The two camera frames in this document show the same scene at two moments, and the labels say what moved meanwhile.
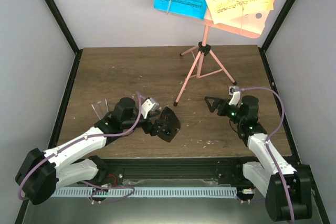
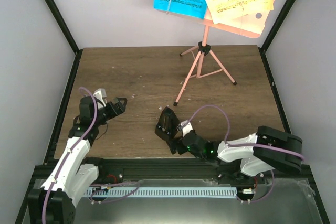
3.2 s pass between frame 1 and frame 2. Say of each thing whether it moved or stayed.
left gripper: moved
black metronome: stayed
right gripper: moved
